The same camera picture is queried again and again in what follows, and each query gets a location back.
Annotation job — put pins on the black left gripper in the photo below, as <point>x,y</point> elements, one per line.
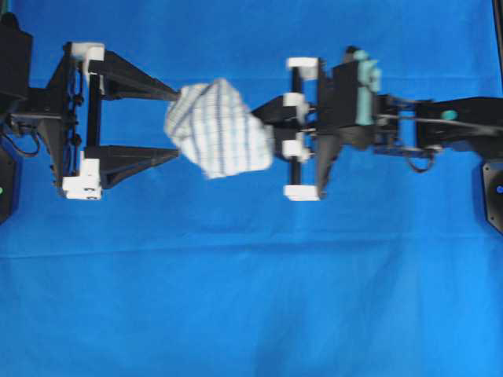
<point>75,173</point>

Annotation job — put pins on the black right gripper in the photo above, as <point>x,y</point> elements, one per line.
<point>325,108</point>

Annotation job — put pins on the white blue-striped towel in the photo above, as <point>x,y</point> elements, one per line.
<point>214,129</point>

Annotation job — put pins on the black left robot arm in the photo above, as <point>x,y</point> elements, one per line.
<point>21,104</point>

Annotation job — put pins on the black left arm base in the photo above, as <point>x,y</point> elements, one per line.
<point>11,169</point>

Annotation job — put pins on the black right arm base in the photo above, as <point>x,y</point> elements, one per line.
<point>492,184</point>

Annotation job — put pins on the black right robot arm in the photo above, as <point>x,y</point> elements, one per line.
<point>421,129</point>

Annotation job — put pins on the blue table cloth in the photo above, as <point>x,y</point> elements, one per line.
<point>171,274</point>

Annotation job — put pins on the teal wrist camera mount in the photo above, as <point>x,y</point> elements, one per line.
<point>368,86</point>

